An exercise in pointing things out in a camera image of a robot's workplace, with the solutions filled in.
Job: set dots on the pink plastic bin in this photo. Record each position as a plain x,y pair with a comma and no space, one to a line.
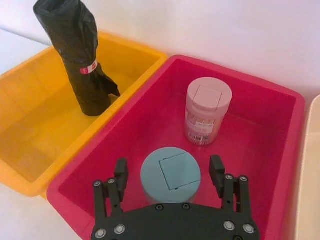
160,140

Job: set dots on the pink lidded jar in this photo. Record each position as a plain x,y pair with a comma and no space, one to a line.
205,112

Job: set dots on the black garbage bag roll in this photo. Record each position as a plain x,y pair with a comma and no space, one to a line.
80,65

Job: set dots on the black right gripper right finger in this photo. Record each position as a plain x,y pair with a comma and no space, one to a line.
226,186

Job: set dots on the cream plastic bin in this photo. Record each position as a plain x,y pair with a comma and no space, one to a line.
308,175

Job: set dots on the yellow plastic bin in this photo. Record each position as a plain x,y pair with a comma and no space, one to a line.
40,120

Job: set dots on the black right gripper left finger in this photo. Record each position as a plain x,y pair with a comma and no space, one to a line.
117,185

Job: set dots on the blue lidded jar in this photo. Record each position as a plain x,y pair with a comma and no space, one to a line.
170,175

